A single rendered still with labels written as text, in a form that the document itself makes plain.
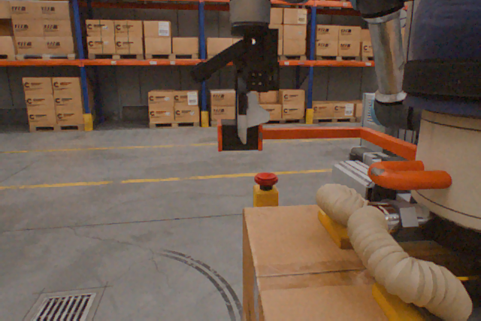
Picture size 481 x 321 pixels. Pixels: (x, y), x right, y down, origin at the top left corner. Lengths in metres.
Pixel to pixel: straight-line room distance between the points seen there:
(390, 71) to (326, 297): 0.79
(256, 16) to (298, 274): 0.41
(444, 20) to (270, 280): 0.35
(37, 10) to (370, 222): 7.98
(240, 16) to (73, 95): 7.44
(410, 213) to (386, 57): 0.68
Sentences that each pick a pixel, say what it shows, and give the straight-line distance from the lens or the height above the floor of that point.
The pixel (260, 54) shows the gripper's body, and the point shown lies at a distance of 0.57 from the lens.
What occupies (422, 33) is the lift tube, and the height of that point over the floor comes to 1.38.
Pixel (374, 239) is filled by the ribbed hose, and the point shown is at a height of 1.17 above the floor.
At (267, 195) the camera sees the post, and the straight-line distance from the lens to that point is 0.87.
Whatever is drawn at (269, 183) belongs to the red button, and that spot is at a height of 1.03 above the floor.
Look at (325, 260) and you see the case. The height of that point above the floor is 1.09.
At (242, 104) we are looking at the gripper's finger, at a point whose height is 1.28.
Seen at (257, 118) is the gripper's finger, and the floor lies 1.25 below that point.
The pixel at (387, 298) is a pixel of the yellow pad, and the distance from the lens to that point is 0.38.
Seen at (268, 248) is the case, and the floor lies 1.09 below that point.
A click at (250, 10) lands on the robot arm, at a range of 0.56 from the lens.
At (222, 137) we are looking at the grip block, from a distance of 0.57.
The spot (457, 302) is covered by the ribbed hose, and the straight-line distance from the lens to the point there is 0.35.
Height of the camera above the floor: 1.33
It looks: 14 degrees down
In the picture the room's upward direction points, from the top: straight up
